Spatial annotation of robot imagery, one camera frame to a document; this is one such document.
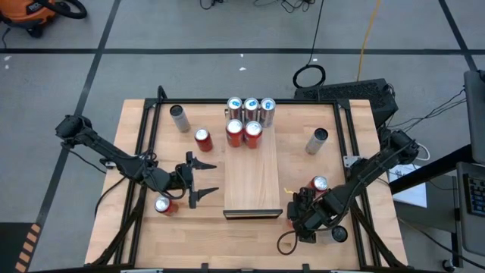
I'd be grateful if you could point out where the red Coca-Cola can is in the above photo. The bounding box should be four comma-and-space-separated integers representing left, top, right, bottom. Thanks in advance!
193, 127, 214, 153
153, 195, 180, 218

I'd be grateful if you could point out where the grey laptop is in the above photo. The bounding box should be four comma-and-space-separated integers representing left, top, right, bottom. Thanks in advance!
456, 161, 485, 257

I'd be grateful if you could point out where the white paper sheet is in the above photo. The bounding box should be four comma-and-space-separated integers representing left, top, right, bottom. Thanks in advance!
388, 161, 428, 209

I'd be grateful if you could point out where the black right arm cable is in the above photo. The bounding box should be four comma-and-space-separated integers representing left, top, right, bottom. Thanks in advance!
276, 228, 302, 256

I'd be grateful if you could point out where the slim white beverage can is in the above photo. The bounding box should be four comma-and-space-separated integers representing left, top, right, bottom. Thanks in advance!
168, 104, 192, 133
318, 225, 349, 244
305, 127, 330, 155

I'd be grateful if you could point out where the thick yellow cable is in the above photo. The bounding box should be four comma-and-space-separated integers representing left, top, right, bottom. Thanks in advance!
355, 0, 382, 83

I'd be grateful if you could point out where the black aluminium rig frame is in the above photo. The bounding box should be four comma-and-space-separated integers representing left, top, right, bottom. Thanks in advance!
85, 85, 408, 273

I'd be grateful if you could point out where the orange shop vacuum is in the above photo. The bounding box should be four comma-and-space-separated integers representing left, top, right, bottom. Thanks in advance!
0, 0, 89, 39

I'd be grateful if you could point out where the slim silver blue energy can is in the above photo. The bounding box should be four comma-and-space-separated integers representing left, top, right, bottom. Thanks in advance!
243, 97, 261, 123
259, 97, 277, 129
226, 96, 244, 122

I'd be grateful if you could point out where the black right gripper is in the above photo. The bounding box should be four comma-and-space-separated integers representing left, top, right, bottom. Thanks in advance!
287, 187, 342, 243

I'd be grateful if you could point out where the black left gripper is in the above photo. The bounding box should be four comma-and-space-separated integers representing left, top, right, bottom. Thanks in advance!
151, 150, 220, 210

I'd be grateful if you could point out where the wooden shelf black metal frame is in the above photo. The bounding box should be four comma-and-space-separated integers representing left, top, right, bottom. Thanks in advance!
222, 101, 284, 221

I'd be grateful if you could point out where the black side desk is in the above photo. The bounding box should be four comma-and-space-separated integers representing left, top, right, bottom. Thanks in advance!
389, 143, 485, 273

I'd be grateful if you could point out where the black coiled floor cable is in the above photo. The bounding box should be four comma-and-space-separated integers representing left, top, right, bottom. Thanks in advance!
292, 0, 327, 90

